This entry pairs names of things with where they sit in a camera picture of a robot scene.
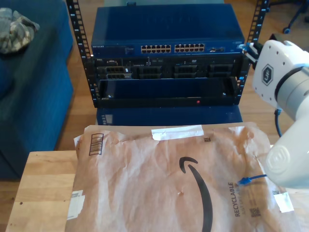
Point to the office chair base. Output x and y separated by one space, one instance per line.
286 30

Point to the blue equipment case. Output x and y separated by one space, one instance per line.
169 117

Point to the black rack server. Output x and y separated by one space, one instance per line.
149 70

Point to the long white tape strip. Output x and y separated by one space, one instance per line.
178 132

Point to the black rack shelf tray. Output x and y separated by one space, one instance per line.
144 89

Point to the short white tape piece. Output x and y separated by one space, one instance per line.
283 201

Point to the brown paper mailer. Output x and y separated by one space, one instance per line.
144 181

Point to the blue sofa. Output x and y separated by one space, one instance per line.
36 96

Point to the white paper label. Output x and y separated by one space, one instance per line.
76 205

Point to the camouflage cloth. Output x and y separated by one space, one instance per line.
17 31

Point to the black perforated rack post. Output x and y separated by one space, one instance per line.
77 24
253 29

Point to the blue network switch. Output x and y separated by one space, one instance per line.
169 24

